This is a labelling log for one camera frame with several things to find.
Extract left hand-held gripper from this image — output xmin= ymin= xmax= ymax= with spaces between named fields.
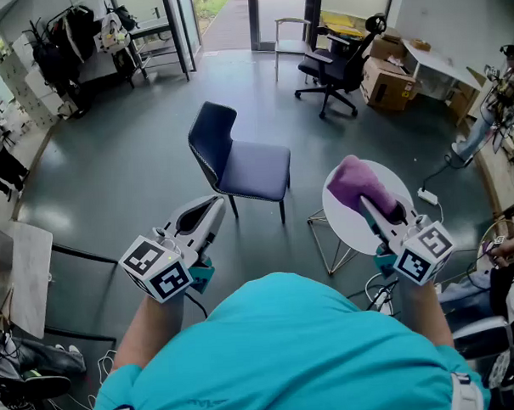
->
xmin=115 ymin=194 xmax=231 ymax=307

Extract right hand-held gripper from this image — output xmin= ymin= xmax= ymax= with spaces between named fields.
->
xmin=359 ymin=189 xmax=460 ymax=289

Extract navy blue upholstered chair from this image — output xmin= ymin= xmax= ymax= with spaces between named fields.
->
xmin=185 ymin=98 xmax=294 ymax=228

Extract purple cloth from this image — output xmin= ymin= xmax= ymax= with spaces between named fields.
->
xmin=325 ymin=152 xmax=399 ymax=220

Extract person's right forearm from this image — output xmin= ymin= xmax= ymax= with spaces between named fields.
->
xmin=396 ymin=276 xmax=455 ymax=351

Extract person's left forearm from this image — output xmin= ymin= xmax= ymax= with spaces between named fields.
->
xmin=110 ymin=287 xmax=189 ymax=373

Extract black office chair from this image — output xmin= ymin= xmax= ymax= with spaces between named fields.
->
xmin=291 ymin=14 xmax=393 ymax=121

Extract white power strip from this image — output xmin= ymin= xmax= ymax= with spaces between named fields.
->
xmin=416 ymin=186 xmax=440 ymax=206
xmin=372 ymin=284 xmax=395 ymax=318

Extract round white side table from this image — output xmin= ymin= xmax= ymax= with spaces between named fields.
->
xmin=304 ymin=157 xmax=416 ymax=278

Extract person's teal shirt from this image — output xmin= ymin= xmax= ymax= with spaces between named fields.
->
xmin=82 ymin=262 xmax=492 ymax=410

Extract large cardboard box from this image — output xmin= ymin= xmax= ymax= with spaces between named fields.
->
xmin=359 ymin=54 xmax=420 ymax=114

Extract marble top table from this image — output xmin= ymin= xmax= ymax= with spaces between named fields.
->
xmin=0 ymin=220 xmax=59 ymax=342

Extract white rectangular table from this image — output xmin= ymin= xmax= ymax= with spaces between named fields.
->
xmin=402 ymin=35 xmax=486 ymax=108

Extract small cardboard box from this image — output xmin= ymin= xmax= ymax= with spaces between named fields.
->
xmin=368 ymin=32 xmax=409 ymax=63

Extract light wooden armchair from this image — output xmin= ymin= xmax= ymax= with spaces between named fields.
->
xmin=272 ymin=15 xmax=316 ymax=83

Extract white tote bag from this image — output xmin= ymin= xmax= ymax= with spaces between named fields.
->
xmin=92 ymin=10 xmax=132 ymax=55

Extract white locker cabinet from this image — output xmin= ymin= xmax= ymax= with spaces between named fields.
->
xmin=0 ymin=32 xmax=64 ymax=130

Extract coat rack with black clothing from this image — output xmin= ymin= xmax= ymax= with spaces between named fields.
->
xmin=21 ymin=3 xmax=106 ymax=122

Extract black backpack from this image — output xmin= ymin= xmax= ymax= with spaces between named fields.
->
xmin=108 ymin=3 xmax=140 ymax=34

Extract yellow packages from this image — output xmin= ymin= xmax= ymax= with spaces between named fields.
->
xmin=319 ymin=8 xmax=366 ymax=40

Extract black metal frame bench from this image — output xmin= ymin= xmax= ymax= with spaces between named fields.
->
xmin=40 ymin=239 xmax=123 ymax=353

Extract black metal frame table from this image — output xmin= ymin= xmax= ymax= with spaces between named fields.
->
xmin=125 ymin=0 xmax=200 ymax=86

